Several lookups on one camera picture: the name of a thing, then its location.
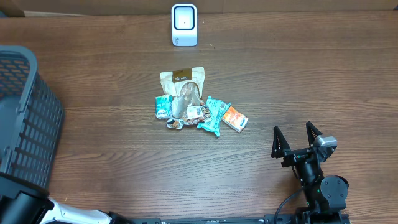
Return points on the small teal white packet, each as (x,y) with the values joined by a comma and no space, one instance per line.
(163,106)

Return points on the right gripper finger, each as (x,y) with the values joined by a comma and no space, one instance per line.
(280,146)
(312,132)

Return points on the teal wet wipes packet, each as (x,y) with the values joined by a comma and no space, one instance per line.
(217,109)

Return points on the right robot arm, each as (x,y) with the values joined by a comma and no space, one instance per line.
(325,195)

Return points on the white barcode scanner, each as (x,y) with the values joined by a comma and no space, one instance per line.
(184,25)

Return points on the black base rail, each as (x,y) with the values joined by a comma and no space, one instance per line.
(217,220)

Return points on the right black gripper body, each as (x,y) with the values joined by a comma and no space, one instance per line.
(294,156)

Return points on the grey plastic mesh basket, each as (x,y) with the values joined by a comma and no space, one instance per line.
(31,118)

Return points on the beige snack pouch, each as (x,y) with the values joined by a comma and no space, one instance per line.
(186,88)

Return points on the orange small box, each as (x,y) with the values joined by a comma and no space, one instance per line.
(235,119)

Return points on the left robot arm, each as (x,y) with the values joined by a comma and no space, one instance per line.
(25,203)

